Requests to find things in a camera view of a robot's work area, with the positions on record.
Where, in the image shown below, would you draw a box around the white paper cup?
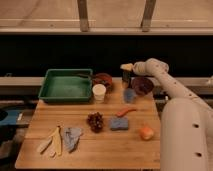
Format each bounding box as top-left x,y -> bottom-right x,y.
92,84 -> 106,101

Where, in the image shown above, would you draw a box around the blue grey cloth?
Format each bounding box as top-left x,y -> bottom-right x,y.
63,127 -> 82,152

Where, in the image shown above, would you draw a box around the blue sponge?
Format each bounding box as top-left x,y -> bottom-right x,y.
109,117 -> 129,130

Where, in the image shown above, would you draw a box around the brown bowl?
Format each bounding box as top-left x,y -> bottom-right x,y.
93,73 -> 112,89

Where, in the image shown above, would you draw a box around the bunch of dark grapes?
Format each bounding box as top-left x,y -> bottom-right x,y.
87,112 -> 103,133

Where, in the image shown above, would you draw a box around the orange fruit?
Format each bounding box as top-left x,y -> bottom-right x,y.
139,125 -> 154,140

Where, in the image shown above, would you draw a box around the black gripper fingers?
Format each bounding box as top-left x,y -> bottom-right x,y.
122,70 -> 131,88

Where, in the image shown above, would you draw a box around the translucent blue cup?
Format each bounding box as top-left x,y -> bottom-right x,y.
123,88 -> 136,103

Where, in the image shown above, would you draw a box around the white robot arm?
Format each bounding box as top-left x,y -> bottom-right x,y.
120,58 -> 213,171

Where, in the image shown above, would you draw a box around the blue object at left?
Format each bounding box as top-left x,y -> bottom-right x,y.
0,110 -> 21,126

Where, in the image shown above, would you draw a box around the wooden table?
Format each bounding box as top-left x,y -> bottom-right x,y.
15,78 -> 160,169

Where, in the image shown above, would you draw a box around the orange carrot toy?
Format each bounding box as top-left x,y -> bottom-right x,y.
115,108 -> 137,117

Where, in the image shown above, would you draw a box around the dark purple bowl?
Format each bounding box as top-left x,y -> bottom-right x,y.
131,77 -> 154,96

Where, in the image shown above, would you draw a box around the green plastic tray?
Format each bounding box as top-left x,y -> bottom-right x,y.
38,69 -> 93,103

